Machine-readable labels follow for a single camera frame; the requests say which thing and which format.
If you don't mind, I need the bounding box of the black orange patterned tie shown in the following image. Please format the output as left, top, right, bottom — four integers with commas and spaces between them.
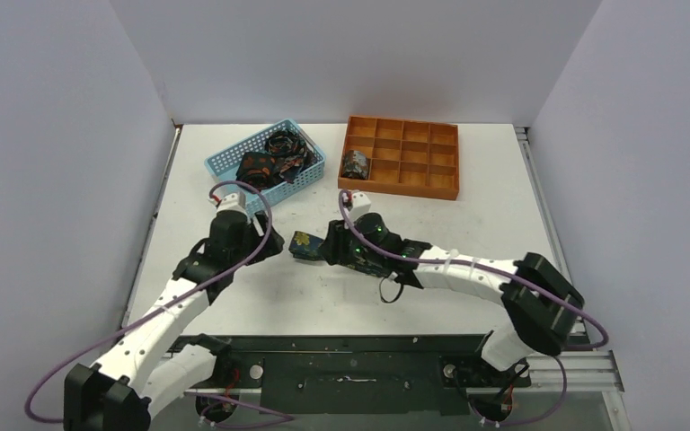
235, 152, 286, 190

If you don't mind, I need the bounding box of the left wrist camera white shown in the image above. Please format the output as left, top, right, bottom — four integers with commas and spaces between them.
217, 191, 247, 216

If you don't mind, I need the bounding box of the orange wooden compartment tray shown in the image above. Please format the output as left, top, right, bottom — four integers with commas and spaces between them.
337, 115, 460, 200

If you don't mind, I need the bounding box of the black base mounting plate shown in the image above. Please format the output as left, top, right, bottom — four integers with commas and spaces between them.
112, 334, 561, 418

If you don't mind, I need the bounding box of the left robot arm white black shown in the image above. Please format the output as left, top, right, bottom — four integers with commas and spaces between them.
63, 208, 284, 430

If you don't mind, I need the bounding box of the purple cable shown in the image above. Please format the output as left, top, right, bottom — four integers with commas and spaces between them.
337, 189, 610, 351
23, 180, 274, 425

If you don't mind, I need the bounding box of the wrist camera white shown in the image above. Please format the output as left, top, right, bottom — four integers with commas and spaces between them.
217, 191, 247, 216
345, 190, 371, 222

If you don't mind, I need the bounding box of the blue yellow floral tie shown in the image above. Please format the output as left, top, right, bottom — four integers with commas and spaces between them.
287, 231, 324, 261

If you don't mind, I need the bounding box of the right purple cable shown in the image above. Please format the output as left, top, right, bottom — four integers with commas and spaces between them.
337, 189, 610, 351

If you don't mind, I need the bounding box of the rolled dark patterned tie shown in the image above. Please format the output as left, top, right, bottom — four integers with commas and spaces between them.
341, 150, 370, 180

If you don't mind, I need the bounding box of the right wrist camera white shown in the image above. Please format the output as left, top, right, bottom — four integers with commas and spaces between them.
345, 190, 371, 222

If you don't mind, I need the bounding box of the dark patterned tie in basket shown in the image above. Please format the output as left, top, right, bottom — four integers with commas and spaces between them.
264, 129, 314, 183

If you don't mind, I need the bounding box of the blue plastic basket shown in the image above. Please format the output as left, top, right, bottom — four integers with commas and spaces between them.
204, 119, 325, 206

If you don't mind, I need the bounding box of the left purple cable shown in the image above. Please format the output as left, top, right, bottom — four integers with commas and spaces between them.
23, 180, 274, 425

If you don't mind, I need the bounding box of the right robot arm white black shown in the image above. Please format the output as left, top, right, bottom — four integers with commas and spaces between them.
320, 213, 585, 385

